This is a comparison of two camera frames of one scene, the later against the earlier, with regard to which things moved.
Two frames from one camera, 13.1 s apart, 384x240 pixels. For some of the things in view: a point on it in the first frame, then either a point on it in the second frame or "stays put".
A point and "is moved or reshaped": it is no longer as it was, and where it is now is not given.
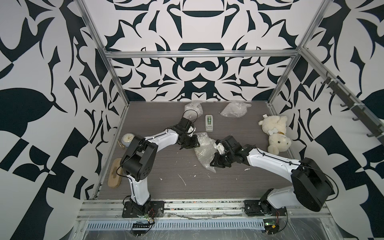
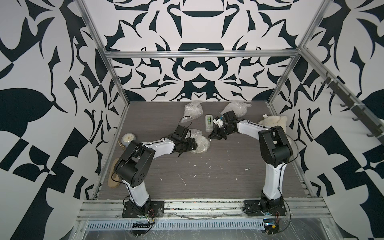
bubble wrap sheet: x=206 y=151 is moved or reshaped
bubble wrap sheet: x=192 y=110 stays put
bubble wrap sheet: x=236 y=109 stays put
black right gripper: x=216 y=162 → x=216 y=134
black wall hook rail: x=359 y=113 stays put
